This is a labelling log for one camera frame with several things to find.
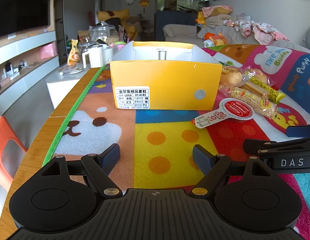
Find orange snack bag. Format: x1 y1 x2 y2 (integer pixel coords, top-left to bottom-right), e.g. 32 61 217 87
67 39 81 67

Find orange plastic chair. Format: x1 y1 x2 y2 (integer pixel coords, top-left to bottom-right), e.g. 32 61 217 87
0 116 28 189

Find yellow wafer packet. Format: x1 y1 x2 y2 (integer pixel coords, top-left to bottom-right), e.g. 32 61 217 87
247 76 287 105

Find sesame stick packet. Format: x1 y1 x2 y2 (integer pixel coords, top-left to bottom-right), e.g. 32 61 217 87
218 84 279 118

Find red white paddle-shaped packet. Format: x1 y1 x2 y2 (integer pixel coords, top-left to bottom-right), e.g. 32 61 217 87
191 97 256 129

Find clear bun packet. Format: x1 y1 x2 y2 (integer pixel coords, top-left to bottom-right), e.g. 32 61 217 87
219 65 245 86

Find white jug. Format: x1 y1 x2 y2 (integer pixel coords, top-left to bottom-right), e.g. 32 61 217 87
81 45 104 69

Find yellow cardboard shoe box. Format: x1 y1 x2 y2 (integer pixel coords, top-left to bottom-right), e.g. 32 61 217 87
109 41 223 111

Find pile of pink bedding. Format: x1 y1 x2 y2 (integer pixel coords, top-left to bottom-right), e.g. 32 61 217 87
197 5 233 28

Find black television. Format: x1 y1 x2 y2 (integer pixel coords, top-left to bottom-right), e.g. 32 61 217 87
0 0 52 40

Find yellow label bread packet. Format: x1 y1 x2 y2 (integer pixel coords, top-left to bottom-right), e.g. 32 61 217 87
243 66 270 83

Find glass fish tank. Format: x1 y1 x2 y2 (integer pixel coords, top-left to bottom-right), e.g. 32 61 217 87
156 0 209 12

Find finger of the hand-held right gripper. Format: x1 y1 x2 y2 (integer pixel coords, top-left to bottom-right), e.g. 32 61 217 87
243 135 310 158
286 124 310 138

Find orange plush toy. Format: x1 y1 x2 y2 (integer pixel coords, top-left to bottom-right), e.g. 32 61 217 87
203 32 228 47

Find glass jar with lid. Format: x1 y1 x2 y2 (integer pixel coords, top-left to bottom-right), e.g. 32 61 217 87
90 21 119 47

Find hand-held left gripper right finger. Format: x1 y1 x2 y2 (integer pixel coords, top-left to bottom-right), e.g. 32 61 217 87
191 144 269 198

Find colourful cartoon play mat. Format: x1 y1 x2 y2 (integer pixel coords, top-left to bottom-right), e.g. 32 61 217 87
42 44 310 235

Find beige sofa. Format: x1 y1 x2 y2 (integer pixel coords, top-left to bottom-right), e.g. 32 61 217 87
162 24 204 42

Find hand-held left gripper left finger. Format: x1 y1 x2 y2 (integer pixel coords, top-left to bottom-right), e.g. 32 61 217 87
41 143 123 198

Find white wall cabinet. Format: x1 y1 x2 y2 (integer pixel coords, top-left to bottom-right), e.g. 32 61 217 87
0 29 61 117

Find pink baby clothes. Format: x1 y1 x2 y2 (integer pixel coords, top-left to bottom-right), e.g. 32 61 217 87
223 17 291 46

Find biscuit stick packet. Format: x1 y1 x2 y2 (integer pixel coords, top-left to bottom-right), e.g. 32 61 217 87
241 79 270 98

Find white side table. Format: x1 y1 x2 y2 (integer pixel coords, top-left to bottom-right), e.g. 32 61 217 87
46 66 92 110

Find dark cabinet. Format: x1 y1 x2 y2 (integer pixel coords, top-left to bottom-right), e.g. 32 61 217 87
155 11 200 38

